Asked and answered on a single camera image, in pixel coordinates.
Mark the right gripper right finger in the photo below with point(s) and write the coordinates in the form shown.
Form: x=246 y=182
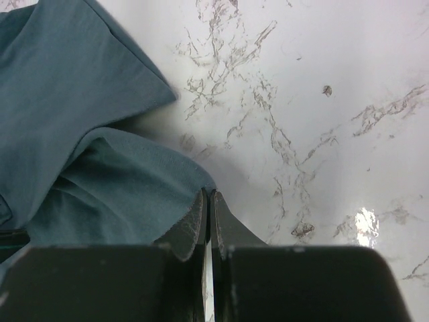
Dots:
x=225 y=231

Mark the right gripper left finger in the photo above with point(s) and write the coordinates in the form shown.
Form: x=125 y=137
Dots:
x=184 y=282

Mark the grey-blue t shirt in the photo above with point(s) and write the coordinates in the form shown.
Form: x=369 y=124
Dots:
x=69 y=73

